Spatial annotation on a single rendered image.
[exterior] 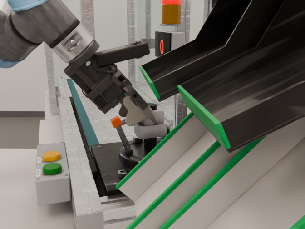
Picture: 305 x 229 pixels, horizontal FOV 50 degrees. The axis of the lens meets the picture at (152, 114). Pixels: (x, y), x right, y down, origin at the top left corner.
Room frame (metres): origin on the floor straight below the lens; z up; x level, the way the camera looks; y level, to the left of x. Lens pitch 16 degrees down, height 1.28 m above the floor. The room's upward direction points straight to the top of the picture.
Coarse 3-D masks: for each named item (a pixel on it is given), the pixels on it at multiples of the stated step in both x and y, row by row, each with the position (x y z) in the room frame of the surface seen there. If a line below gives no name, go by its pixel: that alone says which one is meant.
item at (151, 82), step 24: (240, 0) 0.49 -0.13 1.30; (264, 0) 0.36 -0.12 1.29; (216, 24) 0.49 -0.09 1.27; (240, 24) 0.36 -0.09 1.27; (264, 24) 0.37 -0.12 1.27; (192, 48) 0.48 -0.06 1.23; (216, 48) 0.47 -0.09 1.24; (240, 48) 0.36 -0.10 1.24; (144, 72) 0.42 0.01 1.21; (168, 72) 0.45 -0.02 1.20; (192, 72) 0.36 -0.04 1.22; (168, 96) 0.35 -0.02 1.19
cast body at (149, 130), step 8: (152, 104) 0.69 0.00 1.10; (160, 112) 0.68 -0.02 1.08; (144, 120) 0.67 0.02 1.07; (160, 120) 0.68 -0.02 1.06; (136, 128) 0.68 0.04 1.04; (144, 128) 0.66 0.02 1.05; (152, 128) 0.67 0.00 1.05; (160, 128) 0.68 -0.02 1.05; (144, 136) 0.66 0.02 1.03; (152, 136) 0.67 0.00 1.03; (160, 136) 0.68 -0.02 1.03
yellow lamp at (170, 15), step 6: (162, 6) 0.90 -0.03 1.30; (168, 6) 0.89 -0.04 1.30; (174, 6) 0.88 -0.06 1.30; (180, 6) 0.90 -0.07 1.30; (162, 12) 0.90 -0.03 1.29; (168, 12) 0.89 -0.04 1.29; (174, 12) 0.88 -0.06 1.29; (180, 12) 0.90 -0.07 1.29; (162, 18) 0.90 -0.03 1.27; (168, 18) 0.88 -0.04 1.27; (174, 18) 0.88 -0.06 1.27; (180, 18) 0.90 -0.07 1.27
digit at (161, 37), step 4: (160, 36) 0.91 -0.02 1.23; (164, 36) 0.88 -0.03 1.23; (160, 40) 0.91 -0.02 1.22; (164, 40) 0.88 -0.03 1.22; (160, 44) 0.91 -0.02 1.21; (164, 44) 0.88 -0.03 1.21; (160, 48) 0.91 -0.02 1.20; (164, 48) 0.88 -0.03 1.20; (160, 52) 0.91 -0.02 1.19; (164, 52) 0.88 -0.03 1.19
